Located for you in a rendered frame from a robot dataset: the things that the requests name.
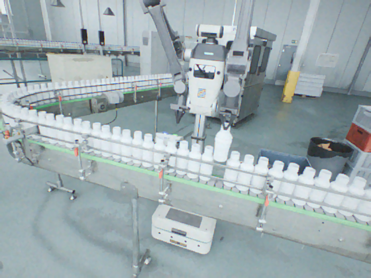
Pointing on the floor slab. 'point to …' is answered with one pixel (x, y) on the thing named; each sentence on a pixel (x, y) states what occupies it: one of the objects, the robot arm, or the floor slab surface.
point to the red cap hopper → (13, 38)
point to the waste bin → (317, 157)
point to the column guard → (290, 86)
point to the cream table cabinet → (79, 67)
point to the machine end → (251, 102)
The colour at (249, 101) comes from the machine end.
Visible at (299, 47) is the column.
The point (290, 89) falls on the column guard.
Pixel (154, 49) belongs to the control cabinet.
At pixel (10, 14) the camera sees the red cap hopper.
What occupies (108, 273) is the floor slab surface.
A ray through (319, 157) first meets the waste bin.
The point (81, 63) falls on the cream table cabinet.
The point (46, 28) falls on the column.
